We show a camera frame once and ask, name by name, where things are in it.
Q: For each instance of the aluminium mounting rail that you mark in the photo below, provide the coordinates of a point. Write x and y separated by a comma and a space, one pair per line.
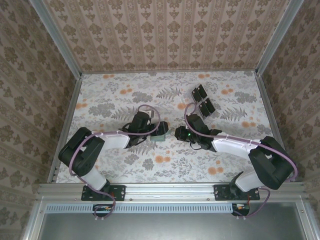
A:
170, 192

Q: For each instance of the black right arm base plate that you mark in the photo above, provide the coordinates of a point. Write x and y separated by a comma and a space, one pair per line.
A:
221, 193

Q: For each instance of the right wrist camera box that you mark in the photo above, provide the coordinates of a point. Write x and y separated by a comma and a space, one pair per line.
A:
197, 122

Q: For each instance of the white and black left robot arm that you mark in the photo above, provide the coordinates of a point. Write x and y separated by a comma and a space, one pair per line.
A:
115, 140

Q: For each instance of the green card holder wallet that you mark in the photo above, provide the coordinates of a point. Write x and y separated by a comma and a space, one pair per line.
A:
158, 138

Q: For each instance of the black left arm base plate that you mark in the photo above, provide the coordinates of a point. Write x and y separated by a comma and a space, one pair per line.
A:
119, 191

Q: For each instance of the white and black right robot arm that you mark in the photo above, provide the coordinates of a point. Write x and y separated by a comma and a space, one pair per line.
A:
230, 147

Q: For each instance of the floral patterned table cover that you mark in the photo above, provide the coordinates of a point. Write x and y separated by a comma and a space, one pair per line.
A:
175, 172

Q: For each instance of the aluminium frame post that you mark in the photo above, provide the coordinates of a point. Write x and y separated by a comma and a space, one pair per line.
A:
57, 37
278, 37

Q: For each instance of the aluminium thin frame rail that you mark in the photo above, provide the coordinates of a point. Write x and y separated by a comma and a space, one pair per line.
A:
170, 72

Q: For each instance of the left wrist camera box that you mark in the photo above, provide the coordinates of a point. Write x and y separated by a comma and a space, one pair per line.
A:
140, 121

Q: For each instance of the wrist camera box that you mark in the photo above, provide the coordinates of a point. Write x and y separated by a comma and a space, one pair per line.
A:
197, 122
140, 121

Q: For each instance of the aluminium side frame rail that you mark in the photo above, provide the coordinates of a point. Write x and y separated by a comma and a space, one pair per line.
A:
269, 112
68, 115

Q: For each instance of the black credit card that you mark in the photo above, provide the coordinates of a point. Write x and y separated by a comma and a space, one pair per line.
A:
201, 108
195, 93
209, 106
202, 91

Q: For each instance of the grey sheet metal panel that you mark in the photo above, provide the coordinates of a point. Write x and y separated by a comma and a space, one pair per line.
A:
170, 227

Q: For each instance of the aluminium frame bar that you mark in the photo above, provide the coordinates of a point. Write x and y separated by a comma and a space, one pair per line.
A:
303, 225
33, 225

